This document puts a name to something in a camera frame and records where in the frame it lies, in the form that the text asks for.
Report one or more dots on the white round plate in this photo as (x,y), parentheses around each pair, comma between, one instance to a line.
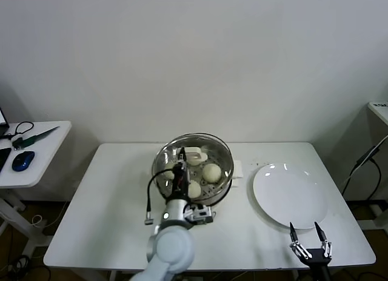
(288,196)

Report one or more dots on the white cabinet with label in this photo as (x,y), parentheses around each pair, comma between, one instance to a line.
(379,111)

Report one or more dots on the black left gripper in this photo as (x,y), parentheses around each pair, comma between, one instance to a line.
(180,182)

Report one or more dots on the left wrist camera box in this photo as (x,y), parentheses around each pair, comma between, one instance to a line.
(200,214)

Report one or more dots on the white side table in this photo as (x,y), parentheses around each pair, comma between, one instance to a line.
(51,147)

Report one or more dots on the black phone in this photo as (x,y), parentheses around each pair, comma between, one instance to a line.
(3,158)

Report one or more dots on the white steamed baozi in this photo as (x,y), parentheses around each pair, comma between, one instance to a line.
(168,174)
(211,173)
(195,190)

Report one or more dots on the laptop computer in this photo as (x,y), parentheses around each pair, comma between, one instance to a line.
(2,117)

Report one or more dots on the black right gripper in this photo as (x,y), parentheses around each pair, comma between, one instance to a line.
(318,258)

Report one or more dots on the perforated steel steamer basket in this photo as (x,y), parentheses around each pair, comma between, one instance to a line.
(212,192)

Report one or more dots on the blue computer mouse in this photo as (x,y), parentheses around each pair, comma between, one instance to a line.
(23,160)

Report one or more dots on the round glass pot lid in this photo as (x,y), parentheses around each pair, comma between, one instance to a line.
(197,155)

